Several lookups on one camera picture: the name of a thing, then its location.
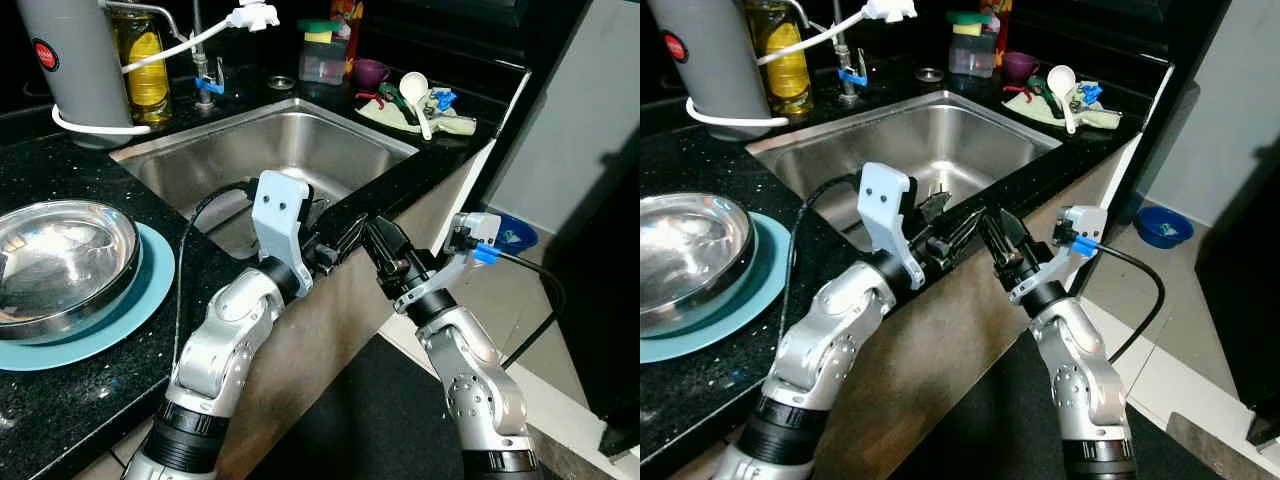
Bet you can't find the teal plate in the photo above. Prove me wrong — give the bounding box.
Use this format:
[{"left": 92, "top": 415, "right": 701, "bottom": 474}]
[
  {"left": 0, "top": 220, "right": 177, "bottom": 373},
  {"left": 640, "top": 212, "right": 793, "bottom": 364}
]

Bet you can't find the stainless steel bowl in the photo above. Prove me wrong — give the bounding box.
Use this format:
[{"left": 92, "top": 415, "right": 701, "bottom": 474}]
[
  {"left": 0, "top": 200, "right": 141, "bottom": 343},
  {"left": 640, "top": 192, "right": 756, "bottom": 339}
]

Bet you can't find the grey cabinet door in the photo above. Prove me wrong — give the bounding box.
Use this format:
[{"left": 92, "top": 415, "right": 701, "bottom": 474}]
[
  {"left": 815, "top": 135, "right": 1141, "bottom": 480},
  {"left": 215, "top": 140, "right": 498, "bottom": 480}
]

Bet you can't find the stainless steel sink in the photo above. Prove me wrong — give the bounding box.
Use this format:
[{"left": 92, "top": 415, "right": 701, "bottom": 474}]
[
  {"left": 110, "top": 97, "right": 419, "bottom": 263},
  {"left": 745, "top": 90, "right": 1063, "bottom": 251}
]

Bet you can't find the blue plastic basin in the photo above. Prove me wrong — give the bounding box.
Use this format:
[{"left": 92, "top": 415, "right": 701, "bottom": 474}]
[
  {"left": 1133, "top": 205, "right": 1194, "bottom": 249},
  {"left": 490, "top": 212, "right": 539, "bottom": 253}
]

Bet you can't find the pale green dish cloth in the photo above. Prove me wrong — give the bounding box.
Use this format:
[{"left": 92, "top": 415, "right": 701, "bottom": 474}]
[
  {"left": 1003, "top": 82, "right": 1123, "bottom": 131},
  {"left": 355, "top": 88, "right": 478, "bottom": 138}
]

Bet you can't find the white rice spoon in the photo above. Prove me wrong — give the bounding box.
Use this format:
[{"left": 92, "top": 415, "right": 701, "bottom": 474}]
[
  {"left": 1045, "top": 65, "right": 1081, "bottom": 136},
  {"left": 398, "top": 72, "right": 434, "bottom": 141}
]

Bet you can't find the purple cup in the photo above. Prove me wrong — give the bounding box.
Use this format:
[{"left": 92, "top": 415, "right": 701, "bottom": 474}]
[
  {"left": 1002, "top": 52, "right": 1041, "bottom": 86},
  {"left": 350, "top": 58, "right": 391, "bottom": 91}
]

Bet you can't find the clear plastic container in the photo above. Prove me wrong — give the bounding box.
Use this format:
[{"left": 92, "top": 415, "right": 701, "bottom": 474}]
[
  {"left": 948, "top": 28, "right": 998, "bottom": 79},
  {"left": 297, "top": 35, "right": 348, "bottom": 86}
]

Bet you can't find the black floor mat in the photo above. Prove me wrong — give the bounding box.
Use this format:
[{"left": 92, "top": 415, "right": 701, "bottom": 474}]
[
  {"left": 890, "top": 330, "right": 1071, "bottom": 480},
  {"left": 250, "top": 335, "right": 501, "bottom": 480}
]

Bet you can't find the red yellow figure bottle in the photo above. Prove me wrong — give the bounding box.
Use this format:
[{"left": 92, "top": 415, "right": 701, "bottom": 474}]
[
  {"left": 330, "top": 0, "right": 363, "bottom": 76},
  {"left": 980, "top": 0, "right": 1013, "bottom": 69}
]

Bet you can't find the black tall appliance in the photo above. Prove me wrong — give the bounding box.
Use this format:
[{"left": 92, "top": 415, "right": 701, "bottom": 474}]
[
  {"left": 570, "top": 140, "right": 641, "bottom": 456},
  {"left": 1195, "top": 80, "right": 1280, "bottom": 446}
]

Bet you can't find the yellow cooking oil bottle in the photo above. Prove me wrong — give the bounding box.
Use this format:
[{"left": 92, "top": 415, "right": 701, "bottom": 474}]
[
  {"left": 745, "top": 0, "right": 814, "bottom": 119},
  {"left": 110, "top": 5, "right": 173, "bottom": 129}
]

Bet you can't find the grey cylinder water filter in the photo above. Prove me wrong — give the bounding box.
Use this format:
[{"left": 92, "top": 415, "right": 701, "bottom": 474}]
[
  {"left": 645, "top": 0, "right": 771, "bottom": 113},
  {"left": 15, "top": 0, "right": 136, "bottom": 151}
]

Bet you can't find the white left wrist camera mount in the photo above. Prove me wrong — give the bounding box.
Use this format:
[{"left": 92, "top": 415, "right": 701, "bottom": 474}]
[
  {"left": 250, "top": 170, "right": 316, "bottom": 271},
  {"left": 857, "top": 162, "right": 926, "bottom": 291}
]

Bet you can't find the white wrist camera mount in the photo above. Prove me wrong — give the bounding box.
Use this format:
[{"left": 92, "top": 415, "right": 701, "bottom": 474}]
[
  {"left": 250, "top": 170, "right": 316, "bottom": 271},
  {"left": 393, "top": 212, "right": 501, "bottom": 316},
  {"left": 1008, "top": 205, "right": 1109, "bottom": 306},
  {"left": 857, "top": 162, "right": 926, "bottom": 291}
]

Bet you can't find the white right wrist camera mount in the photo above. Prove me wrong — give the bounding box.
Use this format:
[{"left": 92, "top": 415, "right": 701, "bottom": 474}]
[
  {"left": 393, "top": 212, "right": 501, "bottom": 316},
  {"left": 1008, "top": 205, "right": 1109, "bottom": 306}
]

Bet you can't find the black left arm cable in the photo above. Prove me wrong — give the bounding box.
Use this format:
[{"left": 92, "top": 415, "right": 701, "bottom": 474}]
[
  {"left": 175, "top": 180, "right": 263, "bottom": 366},
  {"left": 780, "top": 175, "right": 863, "bottom": 341}
]

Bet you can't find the green handled kitchen tool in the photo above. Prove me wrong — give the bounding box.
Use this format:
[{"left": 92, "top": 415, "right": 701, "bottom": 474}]
[
  {"left": 378, "top": 82, "right": 421, "bottom": 126},
  {"left": 1028, "top": 75, "right": 1066, "bottom": 119}
]

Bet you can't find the white hose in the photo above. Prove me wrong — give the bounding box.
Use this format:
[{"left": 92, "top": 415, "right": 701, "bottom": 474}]
[
  {"left": 685, "top": 0, "right": 921, "bottom": 129},
  {"left": 50, "top": 3, "right": 281, "bottom": 137}
]

